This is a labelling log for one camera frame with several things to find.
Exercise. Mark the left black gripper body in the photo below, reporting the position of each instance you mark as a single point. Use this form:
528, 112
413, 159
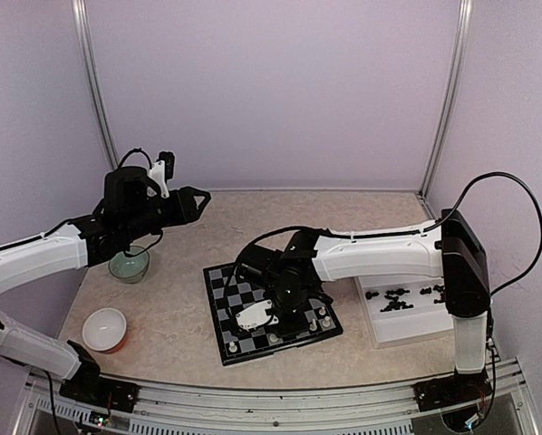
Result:
173, 217

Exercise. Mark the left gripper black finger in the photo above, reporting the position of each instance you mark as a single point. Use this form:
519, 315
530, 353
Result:
195, 200
190, 214

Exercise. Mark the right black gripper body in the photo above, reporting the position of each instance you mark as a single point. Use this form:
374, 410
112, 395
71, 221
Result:
299, 323

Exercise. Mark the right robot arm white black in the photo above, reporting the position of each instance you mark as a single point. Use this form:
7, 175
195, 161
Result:
445, 248

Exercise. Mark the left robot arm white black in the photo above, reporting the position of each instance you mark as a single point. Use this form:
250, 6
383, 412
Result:
136, 203

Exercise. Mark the black grey chess board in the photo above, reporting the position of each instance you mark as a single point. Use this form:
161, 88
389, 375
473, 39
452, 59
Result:
227, 296

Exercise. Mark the black chess piece far left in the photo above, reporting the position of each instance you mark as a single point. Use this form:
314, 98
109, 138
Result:
369, 295

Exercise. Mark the black chess pieces cluster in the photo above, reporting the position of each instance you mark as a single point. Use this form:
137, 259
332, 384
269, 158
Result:
395, 302
436, 292

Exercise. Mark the black chess pieces right cluster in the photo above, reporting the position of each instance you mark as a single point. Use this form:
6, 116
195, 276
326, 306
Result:
436, 292

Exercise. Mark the green glass bowl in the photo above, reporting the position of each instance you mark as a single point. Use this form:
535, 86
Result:
131, 266

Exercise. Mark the white plastic tray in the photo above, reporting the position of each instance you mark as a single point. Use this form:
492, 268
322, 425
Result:
425, 321

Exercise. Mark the white orange bowl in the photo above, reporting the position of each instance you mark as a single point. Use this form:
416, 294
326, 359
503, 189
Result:
104, 331

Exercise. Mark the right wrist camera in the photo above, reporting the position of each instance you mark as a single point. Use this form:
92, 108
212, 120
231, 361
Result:
257, 315

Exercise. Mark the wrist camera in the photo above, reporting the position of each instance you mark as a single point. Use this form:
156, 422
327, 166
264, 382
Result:
160, 172
257, 315

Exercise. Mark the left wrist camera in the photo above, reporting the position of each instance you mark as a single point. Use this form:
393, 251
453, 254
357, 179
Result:
160, 172

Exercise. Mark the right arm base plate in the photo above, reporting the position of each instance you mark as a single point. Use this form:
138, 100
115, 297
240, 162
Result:
451, 390

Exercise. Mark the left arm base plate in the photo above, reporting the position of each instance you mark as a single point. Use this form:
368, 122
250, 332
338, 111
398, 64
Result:
102, 392

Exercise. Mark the left aluminium frame post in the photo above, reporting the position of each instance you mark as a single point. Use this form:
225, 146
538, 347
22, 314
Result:
81, 22

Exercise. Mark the aluminium frame post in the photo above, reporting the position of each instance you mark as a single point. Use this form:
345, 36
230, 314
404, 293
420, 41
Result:
81, 22
450, 96

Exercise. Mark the aluminium front rail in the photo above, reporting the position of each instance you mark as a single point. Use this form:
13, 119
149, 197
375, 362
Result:
170, 408

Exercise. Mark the right aluminium frame post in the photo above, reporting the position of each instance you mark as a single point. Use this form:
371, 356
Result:
450, 96

